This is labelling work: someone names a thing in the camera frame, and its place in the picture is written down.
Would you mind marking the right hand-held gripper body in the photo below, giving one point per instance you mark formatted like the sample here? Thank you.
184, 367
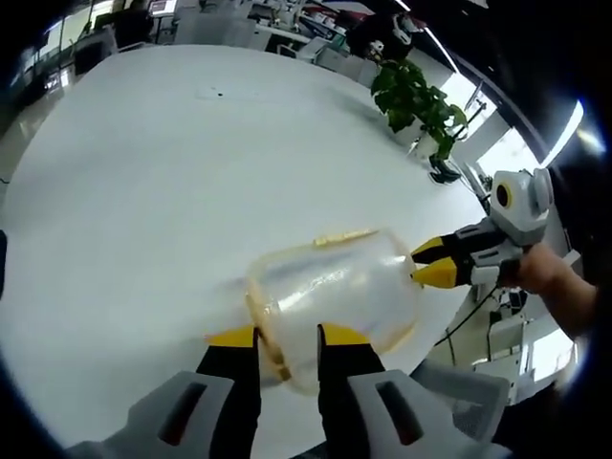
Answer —
526, 210

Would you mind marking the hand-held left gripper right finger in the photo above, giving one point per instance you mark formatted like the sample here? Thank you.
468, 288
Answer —
363, 411

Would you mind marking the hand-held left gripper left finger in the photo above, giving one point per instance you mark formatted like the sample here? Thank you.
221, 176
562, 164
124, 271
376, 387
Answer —
191, 416

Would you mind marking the clear plastic buckle container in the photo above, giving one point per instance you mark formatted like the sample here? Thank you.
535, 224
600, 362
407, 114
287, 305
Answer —
334, 296

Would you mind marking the person's right hand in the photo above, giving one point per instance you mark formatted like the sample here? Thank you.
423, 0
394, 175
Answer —
545, 277

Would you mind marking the small black desk item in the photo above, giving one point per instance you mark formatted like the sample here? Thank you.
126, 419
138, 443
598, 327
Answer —
444, 172

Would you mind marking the green potted plant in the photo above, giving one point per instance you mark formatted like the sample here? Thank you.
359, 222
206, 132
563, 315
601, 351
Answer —
411, 95

